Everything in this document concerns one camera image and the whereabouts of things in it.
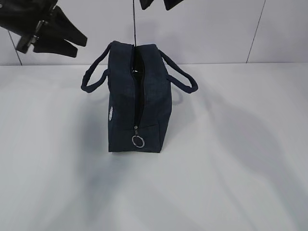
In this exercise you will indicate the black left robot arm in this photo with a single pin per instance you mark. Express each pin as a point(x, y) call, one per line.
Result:
point(22, 16)

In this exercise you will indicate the dark navy lunch bag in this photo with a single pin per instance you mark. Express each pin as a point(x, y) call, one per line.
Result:
point(139, 80)

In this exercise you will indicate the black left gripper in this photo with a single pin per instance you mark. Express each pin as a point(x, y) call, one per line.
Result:
point(56, 25)

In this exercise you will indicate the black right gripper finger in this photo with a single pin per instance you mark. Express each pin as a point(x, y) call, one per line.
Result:
point(145, 3)
point(169, 4)

